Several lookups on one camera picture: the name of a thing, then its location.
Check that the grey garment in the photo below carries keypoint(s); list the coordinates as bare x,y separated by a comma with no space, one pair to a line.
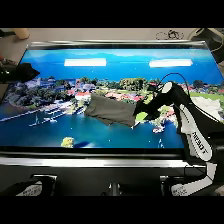
110,110

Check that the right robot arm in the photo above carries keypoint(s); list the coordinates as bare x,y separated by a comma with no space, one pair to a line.
196,140

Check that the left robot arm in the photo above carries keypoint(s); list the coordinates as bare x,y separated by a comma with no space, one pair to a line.
20,72

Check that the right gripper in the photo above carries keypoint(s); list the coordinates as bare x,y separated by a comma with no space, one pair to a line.
148,109

